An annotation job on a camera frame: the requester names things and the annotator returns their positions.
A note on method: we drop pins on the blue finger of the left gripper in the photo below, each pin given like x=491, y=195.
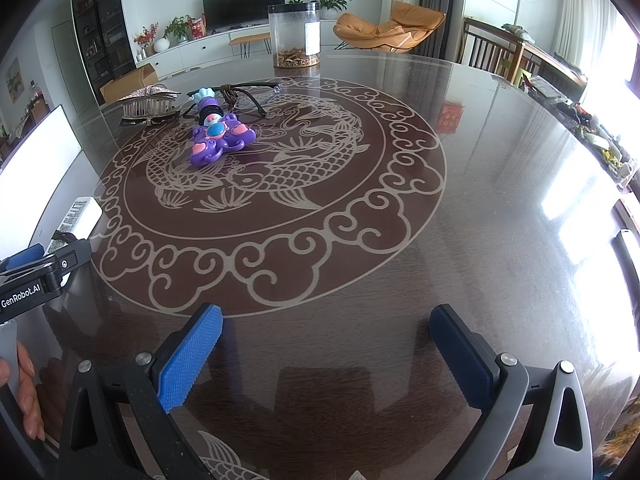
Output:
x=26, y=256

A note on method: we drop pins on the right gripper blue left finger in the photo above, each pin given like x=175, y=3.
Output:
x=95, y=442

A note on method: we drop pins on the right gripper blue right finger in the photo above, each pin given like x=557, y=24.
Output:
x=556, y=442

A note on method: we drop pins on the person left hand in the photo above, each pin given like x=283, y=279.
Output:
x=27, y=397

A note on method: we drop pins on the white remote box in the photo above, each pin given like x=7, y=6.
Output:
x=78, y=223

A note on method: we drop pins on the purple toy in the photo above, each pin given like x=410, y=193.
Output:
x=216, y=133

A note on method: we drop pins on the cardboard box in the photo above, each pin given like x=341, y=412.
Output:
x=139, y=78

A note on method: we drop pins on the dark display cabinet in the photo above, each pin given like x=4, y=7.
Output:
x=102, y=41

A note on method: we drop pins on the white TV cabinet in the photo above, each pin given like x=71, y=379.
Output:
x=214, y=49

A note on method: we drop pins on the black eyeglasses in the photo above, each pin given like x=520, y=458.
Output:
x=245, y=98

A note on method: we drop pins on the wooden bench stool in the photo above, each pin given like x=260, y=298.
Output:
x=244, y=43

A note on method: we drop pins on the clear jar with snacks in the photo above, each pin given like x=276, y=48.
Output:
x=295, y=35

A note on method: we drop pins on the wooden side table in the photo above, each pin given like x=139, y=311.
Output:
x=498, y=51

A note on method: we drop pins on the black television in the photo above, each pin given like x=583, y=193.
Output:
x=224, y=14

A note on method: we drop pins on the orange lounge chair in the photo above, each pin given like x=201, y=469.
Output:
x=408, y=26

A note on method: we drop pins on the green potted plant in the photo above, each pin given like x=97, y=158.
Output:
x=330, y=0

